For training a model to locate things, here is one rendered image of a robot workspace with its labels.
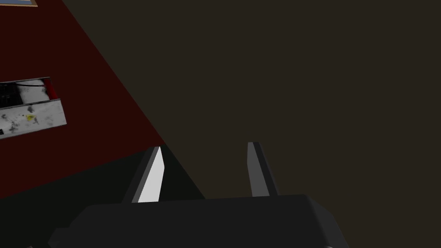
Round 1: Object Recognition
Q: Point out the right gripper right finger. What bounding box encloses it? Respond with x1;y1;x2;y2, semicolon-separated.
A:
247;141;279;198

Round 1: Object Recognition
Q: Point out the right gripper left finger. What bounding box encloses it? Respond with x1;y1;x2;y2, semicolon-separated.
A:
122;146;166;204

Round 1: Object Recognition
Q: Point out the grey wall fuse box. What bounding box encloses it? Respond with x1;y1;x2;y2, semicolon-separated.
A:
0;77;68;140

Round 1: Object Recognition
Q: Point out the wood framed wall picture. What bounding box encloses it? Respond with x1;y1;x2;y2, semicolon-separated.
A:
0;0;38;8

